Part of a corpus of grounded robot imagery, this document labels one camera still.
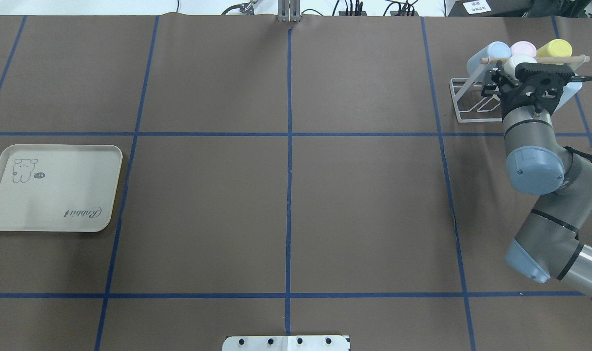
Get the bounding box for cream plastic cup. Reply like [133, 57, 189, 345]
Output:
[503, 54, 537, 78]

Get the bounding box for yellow plastic cup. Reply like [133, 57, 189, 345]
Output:
[536, 39, 573, 58]

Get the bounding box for blue cup front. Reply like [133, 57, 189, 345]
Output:
[554, 81, 583, 111]

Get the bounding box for blue cup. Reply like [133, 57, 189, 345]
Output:
[466, 41, 512, 88]
[554, 81, 583, 111]

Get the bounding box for pink plastic cup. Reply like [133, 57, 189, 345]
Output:
[510, 40, 537, 58]

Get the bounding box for aluminium frame post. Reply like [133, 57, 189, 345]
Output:
[277, 0, 302, 22]

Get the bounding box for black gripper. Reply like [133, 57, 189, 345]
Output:
[482, 69, 563, 117]

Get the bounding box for cream serving tray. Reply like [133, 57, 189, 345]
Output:
[0, 144, 123, 233]

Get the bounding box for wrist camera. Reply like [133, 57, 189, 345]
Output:
[515, 63, 575, 97]

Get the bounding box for wooden rack dowel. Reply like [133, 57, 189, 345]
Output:
[479, 55, 591, 65]

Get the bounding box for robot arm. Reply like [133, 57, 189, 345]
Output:
[481, 63, 592, 299]

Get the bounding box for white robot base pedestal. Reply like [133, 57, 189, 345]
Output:
[222, 335, 351, 351]

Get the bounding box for white wire cup rack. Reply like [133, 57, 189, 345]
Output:
[449, 64, 502, 124]

